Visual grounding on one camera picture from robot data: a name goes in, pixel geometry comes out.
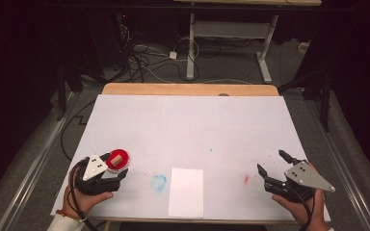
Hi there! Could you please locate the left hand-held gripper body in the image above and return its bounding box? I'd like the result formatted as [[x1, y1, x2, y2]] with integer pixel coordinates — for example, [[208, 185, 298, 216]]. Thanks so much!
[[74, 154, 123, 195]]

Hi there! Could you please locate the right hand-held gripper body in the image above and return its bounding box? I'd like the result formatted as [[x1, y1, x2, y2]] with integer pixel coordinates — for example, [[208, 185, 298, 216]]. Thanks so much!
[[264, 158, 337, 204]]

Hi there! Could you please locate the round red ink pad dish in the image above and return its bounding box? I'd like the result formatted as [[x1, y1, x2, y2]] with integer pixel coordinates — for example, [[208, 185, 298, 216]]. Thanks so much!
[[104, 147, 131, 175]]

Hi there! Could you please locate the person's left hand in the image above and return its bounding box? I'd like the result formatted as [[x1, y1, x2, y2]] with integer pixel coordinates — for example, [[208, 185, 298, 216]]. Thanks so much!
[[62, 156, 115, 219]]

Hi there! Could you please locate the person's right hand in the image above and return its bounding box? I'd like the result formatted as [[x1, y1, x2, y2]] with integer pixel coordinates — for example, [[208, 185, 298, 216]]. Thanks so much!
[[271, 188, 331, 231]]

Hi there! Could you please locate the white paper sheet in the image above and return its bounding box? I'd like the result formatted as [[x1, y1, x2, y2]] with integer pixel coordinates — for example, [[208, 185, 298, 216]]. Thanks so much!
[[168, 167, 205, 218]]

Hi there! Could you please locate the black metal stand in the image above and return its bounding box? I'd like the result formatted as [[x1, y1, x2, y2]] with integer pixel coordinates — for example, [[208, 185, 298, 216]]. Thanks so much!
[[278, 62, 332, 133], [55, 62, 85, 122]]

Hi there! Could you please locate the large white table mat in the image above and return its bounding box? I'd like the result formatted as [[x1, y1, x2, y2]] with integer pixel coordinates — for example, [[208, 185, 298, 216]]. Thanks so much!
[[50, 93, 331, 223]]

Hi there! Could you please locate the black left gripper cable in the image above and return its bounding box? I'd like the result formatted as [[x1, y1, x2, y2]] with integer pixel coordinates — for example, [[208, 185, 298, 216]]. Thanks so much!
[[67, 160, 99, 231]]

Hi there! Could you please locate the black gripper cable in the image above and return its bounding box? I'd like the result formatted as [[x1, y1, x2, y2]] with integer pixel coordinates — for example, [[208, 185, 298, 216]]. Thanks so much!
[[287, 184, 316, 231], [67, 160, 99, 231]]

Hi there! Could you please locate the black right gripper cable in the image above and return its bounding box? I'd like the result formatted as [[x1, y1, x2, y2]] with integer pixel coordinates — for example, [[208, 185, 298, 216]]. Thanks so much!
[[287, 184, 316, 231]]

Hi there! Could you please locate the beaded bracelet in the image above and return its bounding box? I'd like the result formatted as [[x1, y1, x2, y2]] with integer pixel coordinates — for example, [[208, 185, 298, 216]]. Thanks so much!
[[55, 209, 88, 224]]

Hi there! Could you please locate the aluminium floor rail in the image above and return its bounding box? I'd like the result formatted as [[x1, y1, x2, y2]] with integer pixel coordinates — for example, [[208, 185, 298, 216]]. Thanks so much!
[[0, 91, 82, 231], [304, 98, 370, 231]]

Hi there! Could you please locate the black floor cable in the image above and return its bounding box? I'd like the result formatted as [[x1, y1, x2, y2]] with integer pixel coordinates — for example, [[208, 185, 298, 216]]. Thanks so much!
[[60, 100, 96, 162]]

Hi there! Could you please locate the tangle of floor cables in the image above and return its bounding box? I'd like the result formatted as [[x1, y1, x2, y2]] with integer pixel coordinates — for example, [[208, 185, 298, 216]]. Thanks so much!
[[117, 23, 201, 85]]

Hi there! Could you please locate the white metal desk frame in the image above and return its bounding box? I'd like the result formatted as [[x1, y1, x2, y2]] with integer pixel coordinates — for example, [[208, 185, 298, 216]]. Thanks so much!
[[185, 13, 279, 85]]

